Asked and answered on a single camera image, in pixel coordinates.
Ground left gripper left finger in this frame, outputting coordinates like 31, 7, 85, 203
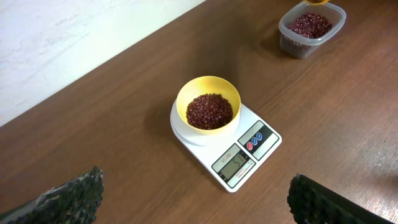
1, 166, 104, 224

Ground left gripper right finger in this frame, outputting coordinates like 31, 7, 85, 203
287, 174, 393, 224

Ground yellow measuring scoop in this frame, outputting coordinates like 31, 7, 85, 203
303, 0, 329, 5

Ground white digital kitchen scale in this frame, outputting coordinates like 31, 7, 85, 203
170, 104, 282, 192

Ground red beans in bowl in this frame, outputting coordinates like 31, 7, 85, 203
186, 93, 233, 130

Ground yellow plastic bowl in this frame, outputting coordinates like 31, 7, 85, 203
175, 76, 242, 135

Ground clear plastic container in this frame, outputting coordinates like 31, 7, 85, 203
279, 1, 346, 59

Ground red adzuki beans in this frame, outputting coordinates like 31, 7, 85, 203
288, 12, 333, 39

